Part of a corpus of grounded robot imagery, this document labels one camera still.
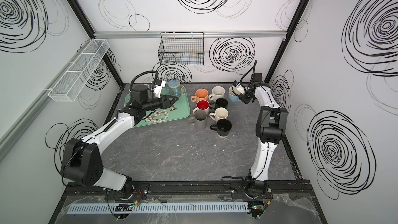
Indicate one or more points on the aluminium wall rail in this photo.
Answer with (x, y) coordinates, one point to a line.
(18, 129)
(190, 34)

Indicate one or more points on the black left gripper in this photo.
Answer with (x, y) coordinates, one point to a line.
(162, 102)

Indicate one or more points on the light blue mug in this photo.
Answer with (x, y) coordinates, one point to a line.
(233, 95)

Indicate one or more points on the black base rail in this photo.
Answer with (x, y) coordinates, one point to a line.
(231, 189)

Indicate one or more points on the black mug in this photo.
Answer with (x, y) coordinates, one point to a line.
(219, 103)

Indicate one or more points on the aluminium wall rail back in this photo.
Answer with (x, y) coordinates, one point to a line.
(190, 34)

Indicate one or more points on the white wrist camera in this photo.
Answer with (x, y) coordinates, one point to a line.
(238, 89)
(158, 85)

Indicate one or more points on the white mug red inside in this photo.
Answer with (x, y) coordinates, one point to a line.
(202, 106)

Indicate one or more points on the white wire wall shelf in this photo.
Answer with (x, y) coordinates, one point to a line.
(79, 71)

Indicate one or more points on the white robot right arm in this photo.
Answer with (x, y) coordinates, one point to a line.
(270, 129)

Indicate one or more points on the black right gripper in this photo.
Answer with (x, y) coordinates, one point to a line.
(245, 97)

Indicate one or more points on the beige mug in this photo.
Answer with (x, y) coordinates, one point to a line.
(216, 93)

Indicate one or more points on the white slotted cable duct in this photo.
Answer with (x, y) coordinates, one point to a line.
(151, 208)

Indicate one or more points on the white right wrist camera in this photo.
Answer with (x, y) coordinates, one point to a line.
(238, 89)

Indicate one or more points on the pale pink mug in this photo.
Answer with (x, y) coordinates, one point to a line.
(220, 113)

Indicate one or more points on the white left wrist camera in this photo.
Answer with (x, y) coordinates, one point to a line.
(158, 85)

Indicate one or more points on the black corner frame post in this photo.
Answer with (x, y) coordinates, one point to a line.
(79, 13)
(290, 31)

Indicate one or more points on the black corner frame post left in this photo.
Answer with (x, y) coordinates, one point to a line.
(79, 13)

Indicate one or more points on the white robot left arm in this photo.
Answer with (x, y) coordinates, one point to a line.
(82, 158)

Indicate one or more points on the peach mug grey base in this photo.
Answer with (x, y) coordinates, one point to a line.
(200, 94)

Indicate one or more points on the aluminium wall rail left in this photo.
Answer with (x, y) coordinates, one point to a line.
(18, 129)

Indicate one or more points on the blue butterfly mug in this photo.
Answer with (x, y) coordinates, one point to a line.
(173, 87)

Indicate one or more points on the black wire basket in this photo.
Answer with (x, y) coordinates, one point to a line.
(186, 51)

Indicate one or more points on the black corner frame post right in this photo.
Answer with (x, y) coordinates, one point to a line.
(290, 31)

